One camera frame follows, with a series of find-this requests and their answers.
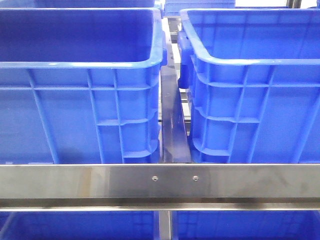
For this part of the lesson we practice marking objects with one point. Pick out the back left blue crate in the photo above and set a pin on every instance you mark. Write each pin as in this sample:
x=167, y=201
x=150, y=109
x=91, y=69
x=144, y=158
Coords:
x=81, y=4

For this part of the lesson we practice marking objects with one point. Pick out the steel divider bar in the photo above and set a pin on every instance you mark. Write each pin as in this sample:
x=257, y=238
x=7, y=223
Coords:
x=175, y=148

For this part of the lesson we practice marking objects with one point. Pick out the blue plastic crate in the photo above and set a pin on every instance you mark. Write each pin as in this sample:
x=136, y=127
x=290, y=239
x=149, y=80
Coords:
x=80, y=85
x=252, y=77

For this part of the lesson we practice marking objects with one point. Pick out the left blue plastic crate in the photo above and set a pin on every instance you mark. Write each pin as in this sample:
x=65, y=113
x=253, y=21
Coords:
x=80, y=85

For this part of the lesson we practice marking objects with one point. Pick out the stainless steel shelf rail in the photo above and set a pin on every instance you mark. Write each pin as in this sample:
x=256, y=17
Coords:
x=159, y=187

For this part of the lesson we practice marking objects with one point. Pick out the back right blue crate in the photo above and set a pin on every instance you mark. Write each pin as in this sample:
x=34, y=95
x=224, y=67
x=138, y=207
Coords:
x=172, y=7

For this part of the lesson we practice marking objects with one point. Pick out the right blue plastic crate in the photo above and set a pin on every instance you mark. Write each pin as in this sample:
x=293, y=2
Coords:
x=252, y=77

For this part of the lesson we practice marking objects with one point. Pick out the lower left blue crate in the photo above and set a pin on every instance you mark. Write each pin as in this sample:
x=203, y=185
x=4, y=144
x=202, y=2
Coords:
x=85, y=225

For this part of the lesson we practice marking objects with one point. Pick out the lower right blue crate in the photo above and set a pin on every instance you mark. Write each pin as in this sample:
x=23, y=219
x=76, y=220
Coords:
x=247, y=225

